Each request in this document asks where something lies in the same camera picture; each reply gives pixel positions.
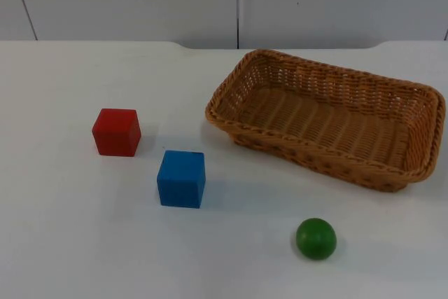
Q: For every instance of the blue cube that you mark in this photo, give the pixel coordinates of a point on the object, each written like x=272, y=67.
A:
x=180, y=180

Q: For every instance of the pale brown wicker basket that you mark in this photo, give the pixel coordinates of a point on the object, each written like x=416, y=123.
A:
x=325, y=127

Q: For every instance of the red cube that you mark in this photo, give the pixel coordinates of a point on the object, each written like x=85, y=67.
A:
x=115, y=132

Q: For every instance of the green ball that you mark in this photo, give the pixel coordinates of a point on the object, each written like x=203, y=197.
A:
x=316, y=239

